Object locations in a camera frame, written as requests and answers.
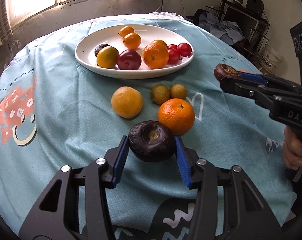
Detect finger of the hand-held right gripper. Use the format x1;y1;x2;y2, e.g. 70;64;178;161
237;71;302;96
219;76;276;107

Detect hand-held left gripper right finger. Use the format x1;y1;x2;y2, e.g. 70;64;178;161
174;137;282;240

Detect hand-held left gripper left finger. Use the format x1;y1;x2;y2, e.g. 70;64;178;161
18;135;129;240

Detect dark purple passion fruit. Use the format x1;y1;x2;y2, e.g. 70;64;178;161
94;44;111;57
214;64;241;82
128;121;177;163

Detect orange mandarin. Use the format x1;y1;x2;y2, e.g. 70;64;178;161
157;98;195;137
143;43;169;69

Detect yellow-green citrus fruit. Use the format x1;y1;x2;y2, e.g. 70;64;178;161
96;46;120;69
151;39;168;48

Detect dark red plum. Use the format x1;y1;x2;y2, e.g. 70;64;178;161
117;49;142;70

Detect white oval plate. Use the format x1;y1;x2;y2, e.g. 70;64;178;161
74;24;194;79

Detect small yellow-orange citrus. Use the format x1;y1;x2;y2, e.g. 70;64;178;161
123;33;142;50
118;26;135;37

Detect person's right hand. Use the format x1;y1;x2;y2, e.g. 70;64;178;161
283;126;302;168

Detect white plastic bucket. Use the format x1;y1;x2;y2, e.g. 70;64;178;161
259;44;284;74

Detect black metal rack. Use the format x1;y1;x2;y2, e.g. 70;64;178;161
218;0;270;48

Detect blue clothes pile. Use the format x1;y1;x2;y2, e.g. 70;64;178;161
198;12;245;45

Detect black monitor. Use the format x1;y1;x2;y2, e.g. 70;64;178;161
223;5;260;37

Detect small greenish-yellow round fruit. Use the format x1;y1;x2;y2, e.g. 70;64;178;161
169;84;186;100
150;84;170;105

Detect large yellow citrus fruit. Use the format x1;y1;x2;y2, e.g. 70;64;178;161
111;86;144;119

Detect light blue printed tablecloth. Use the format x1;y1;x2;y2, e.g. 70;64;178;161
0;12;297;240

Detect black speaker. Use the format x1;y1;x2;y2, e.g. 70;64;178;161
246;0;265;14

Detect white cloth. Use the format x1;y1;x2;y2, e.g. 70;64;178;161
148;11;184;20

